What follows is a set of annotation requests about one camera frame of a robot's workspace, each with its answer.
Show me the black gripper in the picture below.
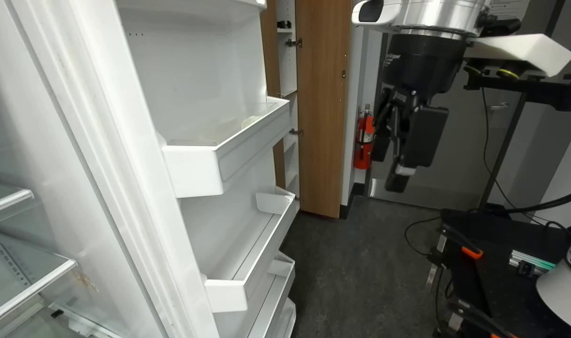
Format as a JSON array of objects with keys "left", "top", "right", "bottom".
[{"left": 370, "top": 32, "right": 470, "bottom": 193}]

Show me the glass refrigerator shelf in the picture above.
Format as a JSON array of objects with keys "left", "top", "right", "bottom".
[
  {"left": 0, "top": 178, "right": 38, "bottom": 219},
  {"left": 0, "top": 225, "right": 79, "bottom": 332}
]

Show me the red fire extinguisher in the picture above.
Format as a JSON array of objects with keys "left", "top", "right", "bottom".
[{"left": 351, "top": 103, "right": 378, "bottom": 172}]

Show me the wooden door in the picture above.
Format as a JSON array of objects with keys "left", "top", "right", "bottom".
[{"left": 259, "top": 0, "right": 353, "bottom": 219}]

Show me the black orange clamp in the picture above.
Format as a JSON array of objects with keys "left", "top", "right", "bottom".
[
  {"left": 443, "top": 227, "right": 487, "bottom": 261},
  {"left": 447, "top": 298, "right": 518, "bottom": 338}
]

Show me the white bin divider tab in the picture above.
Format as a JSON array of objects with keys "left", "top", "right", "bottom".
[
  {"left": 254, "top": 186, "right": 295, "bottom": 216},
  {"left": 267, "top": 251, "right": 295, "bottom": 278}
]

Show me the white angled board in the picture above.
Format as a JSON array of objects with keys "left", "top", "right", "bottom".
[{"left": 464, "top": 32, "right": 571, "bottom": 78}]

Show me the teal white box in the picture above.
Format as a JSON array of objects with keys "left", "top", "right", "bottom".
[{"left": 509, "top": 247, "right": 558, "bottom": 274}]

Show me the white refrigerator door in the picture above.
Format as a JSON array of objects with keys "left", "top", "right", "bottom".
[{"left": 21, "top": 0, "right": 301, "bottom": 338}]

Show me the large white door bin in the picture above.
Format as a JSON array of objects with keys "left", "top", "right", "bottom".
[{"left": 160, "top": 94, "right": 295, "bottom": 201}]

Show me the white round plate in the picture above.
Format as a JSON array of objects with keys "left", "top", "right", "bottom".
[{"left": 535, "top": 261, "right": 571, "bottom": 336}]

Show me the white refrigerator body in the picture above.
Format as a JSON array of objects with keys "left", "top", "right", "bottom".
[{"left": 0, "top": 0, "right": 169, "bottom": 338}]

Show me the thin black cable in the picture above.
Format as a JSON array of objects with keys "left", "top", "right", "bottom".
[
  {"left": 402, "top": 214, "right": 443, "bottom": 259},
  {"left": 481, "top": 86, "right": 518, "bottom": 212}
]

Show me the black stereo camera bar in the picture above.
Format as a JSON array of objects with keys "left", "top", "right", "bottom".
[{"left": 462, "top": 58, "right": 571, "bottom": 112}]

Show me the thick black cable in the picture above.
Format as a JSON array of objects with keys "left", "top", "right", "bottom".
[{"left": 507, "top": 184, "right": 571, "bottom": 216}]

